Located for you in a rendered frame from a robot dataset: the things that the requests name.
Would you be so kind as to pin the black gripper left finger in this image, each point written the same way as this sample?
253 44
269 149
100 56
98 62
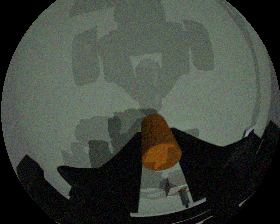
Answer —
120 177

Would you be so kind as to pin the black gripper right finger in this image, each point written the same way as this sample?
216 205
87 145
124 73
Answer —
203 162

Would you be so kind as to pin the orange-brown cylinder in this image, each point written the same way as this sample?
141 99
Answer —
159 149

